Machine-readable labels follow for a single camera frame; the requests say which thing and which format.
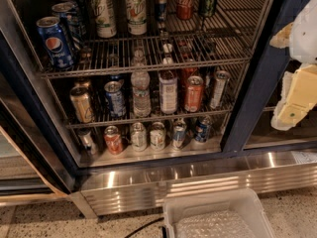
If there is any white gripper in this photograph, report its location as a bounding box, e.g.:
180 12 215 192
269 0 317 131

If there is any red coke can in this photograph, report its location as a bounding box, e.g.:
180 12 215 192
176 0 194 20

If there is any silver slim can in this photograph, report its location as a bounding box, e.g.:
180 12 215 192
209 70 231 109

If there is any orange can middle shelf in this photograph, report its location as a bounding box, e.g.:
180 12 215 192
184 75 204 112

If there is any blue pepsi can bottom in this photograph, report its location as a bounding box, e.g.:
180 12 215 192
194 115 212 143

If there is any blue pepsi can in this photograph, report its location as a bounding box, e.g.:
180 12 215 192
52 2 83 51
59 0 87 37
194 115 212 143
37 16 74 69

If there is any blue silver can bottom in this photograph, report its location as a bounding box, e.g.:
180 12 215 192
172 119 187 149

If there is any stainless steel fridge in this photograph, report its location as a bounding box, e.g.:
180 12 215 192
0 0 317 217

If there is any tall blue silver can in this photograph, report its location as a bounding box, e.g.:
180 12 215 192
155 0 167 22

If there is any white green can bottom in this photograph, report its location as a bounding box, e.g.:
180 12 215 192
150 122 165 151

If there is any right white 7up can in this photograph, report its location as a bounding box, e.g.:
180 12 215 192
125 0 147 36

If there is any white 7up can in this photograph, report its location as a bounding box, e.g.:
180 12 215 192
125 0 147 36
91 0 117 38

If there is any white can bottom shelf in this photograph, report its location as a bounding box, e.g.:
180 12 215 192
130 122 147 152

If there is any blue can middle shelf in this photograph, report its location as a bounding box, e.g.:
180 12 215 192
104 81 126 118

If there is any red can bottom shelf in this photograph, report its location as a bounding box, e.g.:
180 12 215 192
104 126 123 155

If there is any left white 7up can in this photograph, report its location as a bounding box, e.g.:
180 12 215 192
91 0 117 38

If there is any gold can middle shelf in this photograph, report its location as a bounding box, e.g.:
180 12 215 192
70 86 95 123

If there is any silver can bottom left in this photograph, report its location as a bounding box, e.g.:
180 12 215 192
77 128 98 155

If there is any front blue pepsi can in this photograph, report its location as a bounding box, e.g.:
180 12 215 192
37 16 74 69

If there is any open fridge door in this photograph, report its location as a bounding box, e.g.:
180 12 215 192
0 36 74 205

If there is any white label bottle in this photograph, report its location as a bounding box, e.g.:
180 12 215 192
158 69 178 114

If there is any clear water bottle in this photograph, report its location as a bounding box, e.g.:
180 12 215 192
131 49 151 117

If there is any white plastic bin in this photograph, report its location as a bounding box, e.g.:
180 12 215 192
163 188 275 238

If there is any top wire shelf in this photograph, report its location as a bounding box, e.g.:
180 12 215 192
41 0 265 79

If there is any wire shelf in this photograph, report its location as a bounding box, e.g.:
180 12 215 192
41 0 265 79
52 63 246 129

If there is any black cable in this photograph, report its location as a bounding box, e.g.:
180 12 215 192
123 216 165 238

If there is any middle wire shelf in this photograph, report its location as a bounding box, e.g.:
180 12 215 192
52 63 246 129

